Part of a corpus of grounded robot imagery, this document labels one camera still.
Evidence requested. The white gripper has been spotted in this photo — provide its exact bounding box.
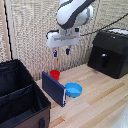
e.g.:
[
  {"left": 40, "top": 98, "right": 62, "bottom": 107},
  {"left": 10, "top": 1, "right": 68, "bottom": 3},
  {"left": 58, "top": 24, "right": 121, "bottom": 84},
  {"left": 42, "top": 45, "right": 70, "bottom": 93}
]
[{"left": 45, "top": 28, "right": 81, "bottom": 58}]

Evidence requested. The red plastic cup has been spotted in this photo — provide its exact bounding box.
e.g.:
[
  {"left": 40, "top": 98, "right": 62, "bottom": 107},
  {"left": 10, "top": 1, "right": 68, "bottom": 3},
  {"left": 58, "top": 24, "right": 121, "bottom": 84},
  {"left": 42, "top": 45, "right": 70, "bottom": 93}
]
[{"left": 49, "top": 69, "right": 62, "bottom": 83}]

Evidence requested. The beige woven screen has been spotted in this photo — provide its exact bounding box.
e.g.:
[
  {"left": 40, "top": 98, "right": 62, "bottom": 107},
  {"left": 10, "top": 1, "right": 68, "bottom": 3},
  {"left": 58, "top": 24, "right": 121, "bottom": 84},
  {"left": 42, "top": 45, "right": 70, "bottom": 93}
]
[{"left": 0, "top": 0, "right": 128, "bottom": 82}]

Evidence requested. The blue plastic bowl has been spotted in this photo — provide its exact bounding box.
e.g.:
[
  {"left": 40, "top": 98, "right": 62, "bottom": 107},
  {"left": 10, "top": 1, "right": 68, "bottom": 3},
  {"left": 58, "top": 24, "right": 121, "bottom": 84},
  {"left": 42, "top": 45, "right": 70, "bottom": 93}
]
[{"left": 64, "top": 82, "right": 84, "bottom": 99}]

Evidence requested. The black hard case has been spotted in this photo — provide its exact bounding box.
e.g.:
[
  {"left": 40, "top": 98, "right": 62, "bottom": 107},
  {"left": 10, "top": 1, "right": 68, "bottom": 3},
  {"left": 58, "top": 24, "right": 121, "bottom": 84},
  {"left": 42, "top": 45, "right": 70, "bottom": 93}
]
[{"left": 87, "top": 29, "right": 128, "bottom": 80}]

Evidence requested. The white object on case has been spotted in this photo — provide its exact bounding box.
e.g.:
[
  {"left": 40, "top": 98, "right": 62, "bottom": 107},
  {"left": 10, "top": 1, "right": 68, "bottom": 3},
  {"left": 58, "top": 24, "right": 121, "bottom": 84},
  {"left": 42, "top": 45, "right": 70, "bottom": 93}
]
[{"left": 109, "top": 28, "right": 128, "bottom": 35}]

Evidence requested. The black fabric storage box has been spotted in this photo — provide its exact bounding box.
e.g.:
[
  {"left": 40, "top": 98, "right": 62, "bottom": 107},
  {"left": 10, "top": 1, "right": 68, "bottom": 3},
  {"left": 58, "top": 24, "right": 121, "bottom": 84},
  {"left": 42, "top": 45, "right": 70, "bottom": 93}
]
[{"left": 0, "top": 59, "right": 52, "bottom": 128}]

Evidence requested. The black cable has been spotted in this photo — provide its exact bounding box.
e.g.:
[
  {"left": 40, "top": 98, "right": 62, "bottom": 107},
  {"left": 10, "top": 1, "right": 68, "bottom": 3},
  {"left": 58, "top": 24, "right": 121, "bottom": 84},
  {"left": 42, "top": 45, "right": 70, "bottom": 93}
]
[{"left": 79, "top": 12, "right": 128, "bottom": 37}]

